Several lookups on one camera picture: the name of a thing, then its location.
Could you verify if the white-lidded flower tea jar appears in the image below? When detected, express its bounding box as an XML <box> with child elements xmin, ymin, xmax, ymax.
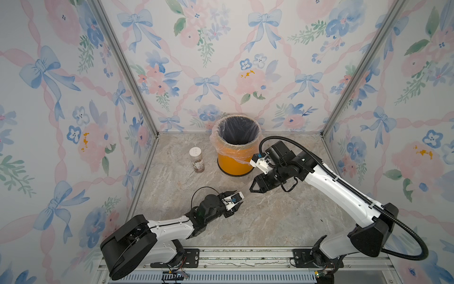
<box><xmin>189</xmin><ymin>147</ymin><xmax>205</xmax><ymax>173</ymax></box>

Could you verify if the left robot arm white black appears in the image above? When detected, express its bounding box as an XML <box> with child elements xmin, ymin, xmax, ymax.
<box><xmin>100</xmin><ymin>191</ymin><xmax>244</xmax><ymax>280</ymax></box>

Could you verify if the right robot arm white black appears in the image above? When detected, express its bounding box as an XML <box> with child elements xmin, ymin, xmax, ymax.
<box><xmin>249</xmin><ymin>137</ymin><xmax>398</xmax><ymax>268</ymax></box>

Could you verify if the clear plastic bin liner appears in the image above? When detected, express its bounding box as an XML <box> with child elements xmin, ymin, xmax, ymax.
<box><xmin>210</xmin><ymin>115</ymin><xmax>263</xmax><ymax>164</ymax></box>

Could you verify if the orange trash bin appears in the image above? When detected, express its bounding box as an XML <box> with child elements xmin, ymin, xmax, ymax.
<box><xmin>210</xmin><ymin>115</ymin><xmax>262</xmax><ymax>177</ymax></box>

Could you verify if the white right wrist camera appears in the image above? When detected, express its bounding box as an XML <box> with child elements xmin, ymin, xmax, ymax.
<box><xmin>249</xmin><ymin>154</ymin><xmax>273</xmax><ymax>174</ymax></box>

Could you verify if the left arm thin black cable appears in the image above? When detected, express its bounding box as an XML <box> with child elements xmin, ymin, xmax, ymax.
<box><xmin>190</xmin><ymin>186</ymin><xmax>222</xmax><ymax>210</ymax></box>

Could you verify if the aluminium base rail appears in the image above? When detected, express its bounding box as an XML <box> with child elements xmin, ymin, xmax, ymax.
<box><xmin>119</xmin><ymin>247</ymin><xmax>402</xmax><ymax>284</ymax></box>

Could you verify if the black corrugated cable conduit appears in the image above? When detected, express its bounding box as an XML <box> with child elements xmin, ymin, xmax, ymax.
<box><xmin>258</xmin><ymin>135</ymin><xmax>430</xmax><ymax>262</ymax></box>

